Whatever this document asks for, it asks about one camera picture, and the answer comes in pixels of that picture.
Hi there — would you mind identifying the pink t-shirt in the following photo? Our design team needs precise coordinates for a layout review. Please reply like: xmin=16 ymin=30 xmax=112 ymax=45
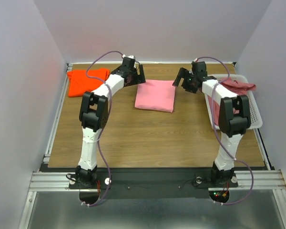
xmin=134 ymin=80 xmax=176 ymax=113

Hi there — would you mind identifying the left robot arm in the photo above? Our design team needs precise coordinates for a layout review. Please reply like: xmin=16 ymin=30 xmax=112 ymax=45
xmin=73 ymin=55 xmax=146 ymax=188

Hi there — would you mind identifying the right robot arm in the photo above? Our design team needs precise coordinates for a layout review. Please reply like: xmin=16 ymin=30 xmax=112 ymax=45
xmin=173 ymin=61 xmax=251 ymax=186

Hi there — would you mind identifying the dusty red t-shirt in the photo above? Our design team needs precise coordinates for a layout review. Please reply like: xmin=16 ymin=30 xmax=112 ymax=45
xmin=219 ymin=77 xmax=256 ymax=95

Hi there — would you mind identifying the folded orange t-shirt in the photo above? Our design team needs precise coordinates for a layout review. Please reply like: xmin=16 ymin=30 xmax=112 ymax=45
xmin=67 ymin=68 xmax=110 ymax=97

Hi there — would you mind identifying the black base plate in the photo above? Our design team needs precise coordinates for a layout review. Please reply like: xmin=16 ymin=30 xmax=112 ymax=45
xmin=67 ymin=167 xmax=238 ymax=203

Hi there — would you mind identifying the aluminium frame rail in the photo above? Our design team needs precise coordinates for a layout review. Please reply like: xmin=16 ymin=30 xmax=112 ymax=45
xmin=29 ymin=170 xmax=286 ymax=192

